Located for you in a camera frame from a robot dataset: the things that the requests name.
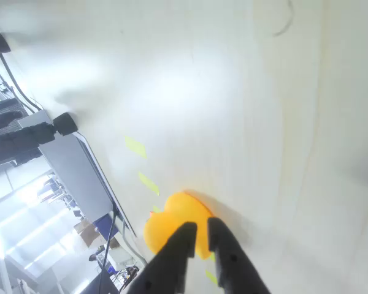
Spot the thick black cable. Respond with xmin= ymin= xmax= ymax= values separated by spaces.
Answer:
xmin=0 ymin=51 xmax=44 ymax=111

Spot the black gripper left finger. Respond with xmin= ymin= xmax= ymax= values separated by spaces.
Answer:
xmin=119 ymin=222 xmax=198 ymax=294

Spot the yellow round object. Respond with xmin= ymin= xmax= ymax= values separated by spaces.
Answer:
xmin=143 ymin=190 xmax=216 ymax=261

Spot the grey cable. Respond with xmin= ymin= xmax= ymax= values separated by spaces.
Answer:
xmin=121 ymin=222 xmax=148 ymax=266

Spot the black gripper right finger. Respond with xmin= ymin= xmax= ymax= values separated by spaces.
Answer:
xmin=207 ymin=216 xmax=271 ymax=294

